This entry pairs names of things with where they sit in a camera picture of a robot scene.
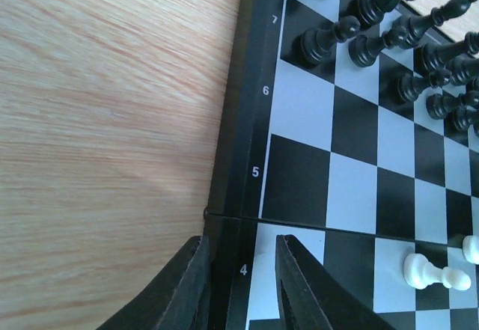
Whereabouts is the black and white chessboard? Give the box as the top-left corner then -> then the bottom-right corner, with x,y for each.
205,0 -> 478,329

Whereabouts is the white pawn on board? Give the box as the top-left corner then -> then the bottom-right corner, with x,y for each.
462,235 -> 479,265
403,253 -> 472,291

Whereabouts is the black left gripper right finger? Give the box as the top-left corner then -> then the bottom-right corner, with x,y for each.
275,235 -> 393,330

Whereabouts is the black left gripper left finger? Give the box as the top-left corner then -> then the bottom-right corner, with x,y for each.
99,236 -> 210,330

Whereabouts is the black pawn column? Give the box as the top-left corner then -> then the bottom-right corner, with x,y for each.
300,16 -> 361,65
397,69 -> 451,103
348,25 -> 408,67

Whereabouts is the black bishop piece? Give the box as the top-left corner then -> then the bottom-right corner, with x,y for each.
392,0 -> 477,49

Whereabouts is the black pawn left column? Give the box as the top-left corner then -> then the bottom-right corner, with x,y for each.
300,16 -> 361,65

